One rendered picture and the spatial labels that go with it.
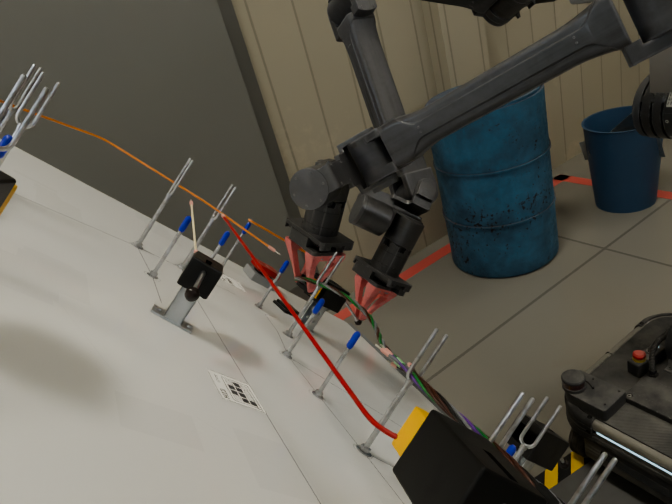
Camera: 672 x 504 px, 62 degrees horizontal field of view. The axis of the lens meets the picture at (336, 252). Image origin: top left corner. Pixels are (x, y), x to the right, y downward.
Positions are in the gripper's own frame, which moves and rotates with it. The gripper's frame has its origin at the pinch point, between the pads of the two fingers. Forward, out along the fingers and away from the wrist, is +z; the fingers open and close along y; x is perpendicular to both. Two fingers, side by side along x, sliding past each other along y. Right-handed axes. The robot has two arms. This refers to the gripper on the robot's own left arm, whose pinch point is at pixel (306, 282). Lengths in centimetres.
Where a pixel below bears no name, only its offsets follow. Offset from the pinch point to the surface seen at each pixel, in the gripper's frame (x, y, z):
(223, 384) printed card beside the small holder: -30.2, 27.5, -5.8
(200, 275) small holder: -29.5, 18.8, -12.3
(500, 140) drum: 163, -85, -16
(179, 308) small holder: -30.0, 16.9, -7.6
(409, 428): -27, 45, -14
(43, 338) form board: -45, 27, -13
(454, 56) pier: 184, -144, -47
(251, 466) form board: -34, 39, -7
